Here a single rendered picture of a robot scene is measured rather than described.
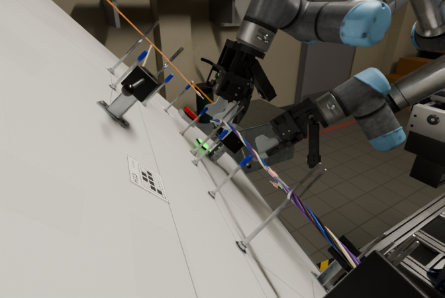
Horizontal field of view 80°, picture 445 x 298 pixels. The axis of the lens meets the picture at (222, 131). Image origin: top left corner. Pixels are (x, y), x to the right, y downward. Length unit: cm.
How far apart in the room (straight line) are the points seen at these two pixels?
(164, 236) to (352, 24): 45
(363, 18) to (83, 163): 47
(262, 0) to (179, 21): 210
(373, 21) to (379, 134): 28
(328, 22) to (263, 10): 12
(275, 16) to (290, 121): 25
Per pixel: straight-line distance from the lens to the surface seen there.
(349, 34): 55
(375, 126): 71
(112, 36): 267
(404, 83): 83
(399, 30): 534
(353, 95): 67
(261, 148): 71
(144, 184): 27
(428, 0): 106
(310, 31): 61
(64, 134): 25
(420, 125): 110
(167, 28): 261
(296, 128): 67
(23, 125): 23
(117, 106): 36
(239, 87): 58
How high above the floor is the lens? 142
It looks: 25 degrees down
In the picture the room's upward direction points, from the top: straight up
